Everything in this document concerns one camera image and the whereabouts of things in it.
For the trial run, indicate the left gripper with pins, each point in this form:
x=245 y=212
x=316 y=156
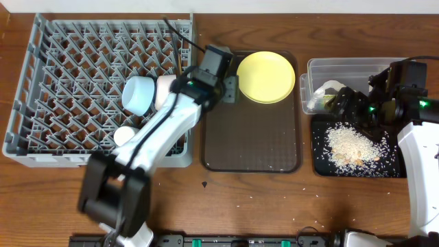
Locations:
x=230 y=89

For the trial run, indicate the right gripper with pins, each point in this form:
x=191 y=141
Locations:
x=355 y=102

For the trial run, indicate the green orange snack wrapper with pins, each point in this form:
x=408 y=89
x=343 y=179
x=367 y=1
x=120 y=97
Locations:
x=326 y=98

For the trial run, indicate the yellow plate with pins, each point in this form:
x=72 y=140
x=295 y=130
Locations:
x=266 y=77

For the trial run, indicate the white napkin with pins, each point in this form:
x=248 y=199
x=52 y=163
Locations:
x=321 y=92

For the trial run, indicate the rice and food scraps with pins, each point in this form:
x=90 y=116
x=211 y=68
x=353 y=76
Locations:
x=350 y=147

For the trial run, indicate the wooden chopstick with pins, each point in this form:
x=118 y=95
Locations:
x=179 y=65

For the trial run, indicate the pale pink bowl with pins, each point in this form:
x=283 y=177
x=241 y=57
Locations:
x=163 y=85

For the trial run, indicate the light blue bowl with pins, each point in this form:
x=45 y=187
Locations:
x=138 y=95

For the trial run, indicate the small white cup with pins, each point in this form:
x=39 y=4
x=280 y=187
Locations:
x=124 y=134

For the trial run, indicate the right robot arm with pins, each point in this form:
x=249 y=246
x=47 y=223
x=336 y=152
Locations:
x=398 y=102

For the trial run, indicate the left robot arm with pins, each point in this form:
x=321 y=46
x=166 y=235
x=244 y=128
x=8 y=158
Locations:
x=117 y=187

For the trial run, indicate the black waste tray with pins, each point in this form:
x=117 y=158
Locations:
x=319 y=164

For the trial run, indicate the clear plastic bin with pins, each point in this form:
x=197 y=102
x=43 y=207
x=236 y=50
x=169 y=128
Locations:
x=353 y=72

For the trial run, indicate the dark brown serving tray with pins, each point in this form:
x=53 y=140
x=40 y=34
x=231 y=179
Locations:
x=251 y=137

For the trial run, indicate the grey dish rack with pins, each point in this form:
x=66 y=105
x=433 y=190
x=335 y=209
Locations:
x=68 y=99

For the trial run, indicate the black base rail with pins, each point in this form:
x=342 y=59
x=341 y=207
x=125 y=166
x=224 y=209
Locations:
x=181 y=241

